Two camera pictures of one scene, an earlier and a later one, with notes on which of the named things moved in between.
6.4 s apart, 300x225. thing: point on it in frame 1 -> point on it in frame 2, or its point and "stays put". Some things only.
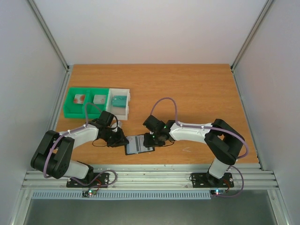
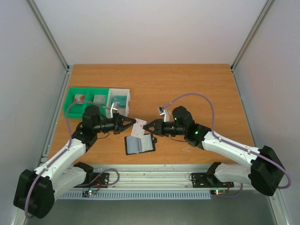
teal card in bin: x=119 y=101 stays put
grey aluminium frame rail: x=55 y=45 stays put
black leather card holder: x=136 y=145 stays put
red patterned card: x=79 y=98 stays put
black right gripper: x=152 y=140 -> x=158 y=127
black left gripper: x=120 y=142 -> x=118 y=121
